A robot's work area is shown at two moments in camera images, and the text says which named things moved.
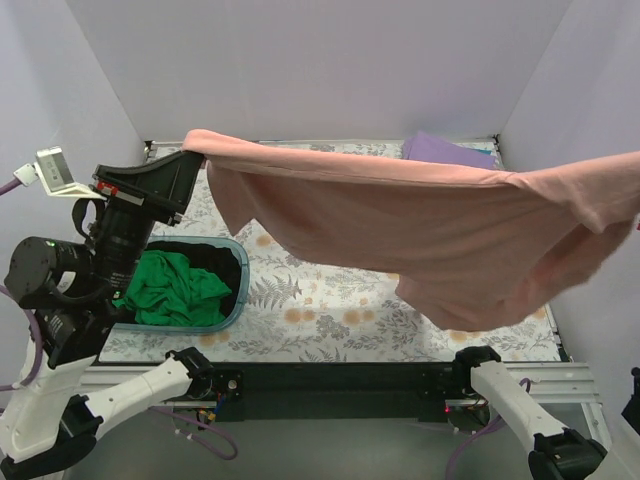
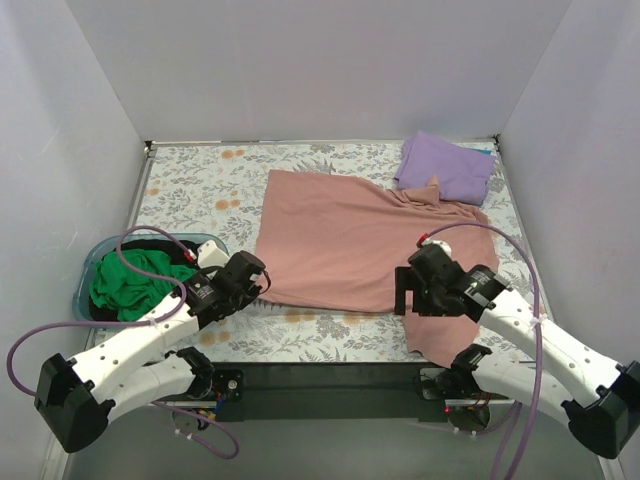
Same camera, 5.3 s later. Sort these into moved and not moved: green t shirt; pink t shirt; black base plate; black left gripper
Moved: black left gripper; pink t shirt
Not moved: black base plate; green t shirt
